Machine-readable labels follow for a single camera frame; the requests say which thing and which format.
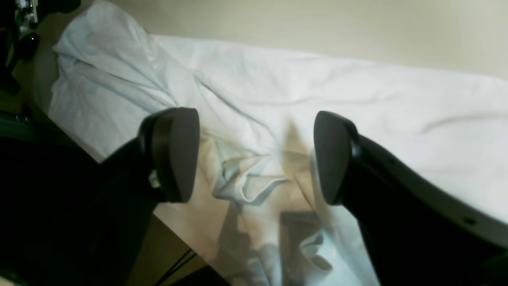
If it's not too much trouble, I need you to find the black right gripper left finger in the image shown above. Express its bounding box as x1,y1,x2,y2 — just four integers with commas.
0,108,200,286

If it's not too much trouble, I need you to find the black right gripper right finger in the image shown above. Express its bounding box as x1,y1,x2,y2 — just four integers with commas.
314,111,508,286

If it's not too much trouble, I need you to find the white T-shirt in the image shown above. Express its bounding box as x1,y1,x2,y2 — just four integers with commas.
48,1,507,286

